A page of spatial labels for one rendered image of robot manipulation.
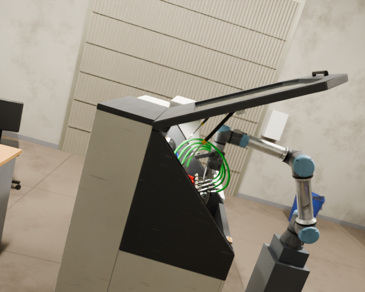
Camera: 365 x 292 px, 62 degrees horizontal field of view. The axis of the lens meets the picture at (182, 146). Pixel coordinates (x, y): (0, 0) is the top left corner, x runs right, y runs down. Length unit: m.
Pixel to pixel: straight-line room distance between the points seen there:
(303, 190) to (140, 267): 1.01
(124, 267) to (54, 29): 4.24
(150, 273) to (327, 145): 4.59
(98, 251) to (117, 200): 0.31
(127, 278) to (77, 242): 0.32
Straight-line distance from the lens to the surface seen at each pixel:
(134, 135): 1.48
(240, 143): 1.79
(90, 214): 1.66
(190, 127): 2.15
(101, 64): 5.10
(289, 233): 2.17
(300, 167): 1.84
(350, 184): 6.28
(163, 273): 1.74
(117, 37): 5.07
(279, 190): 5.77
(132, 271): 1.76
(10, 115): 3.96
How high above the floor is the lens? 1.73
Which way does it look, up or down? 12 degrees down
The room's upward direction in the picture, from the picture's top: 17 degrees clockwise
